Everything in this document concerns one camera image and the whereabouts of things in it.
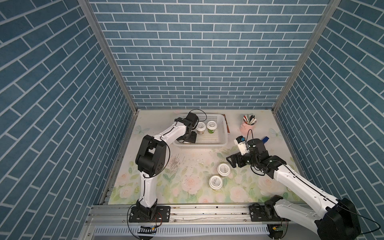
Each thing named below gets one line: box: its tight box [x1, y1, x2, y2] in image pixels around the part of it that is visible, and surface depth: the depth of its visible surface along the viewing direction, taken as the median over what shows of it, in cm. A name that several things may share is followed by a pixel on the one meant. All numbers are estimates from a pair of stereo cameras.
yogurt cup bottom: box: [208, 175, 223, 190], surface depth 79 cm
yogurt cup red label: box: [196, 122, 206, 135], surface depth 102 cm
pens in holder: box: [243, 114, 257, 126], surface depth 104 cm
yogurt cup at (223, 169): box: [217, 163, 231, 177], surface depth 84 cm
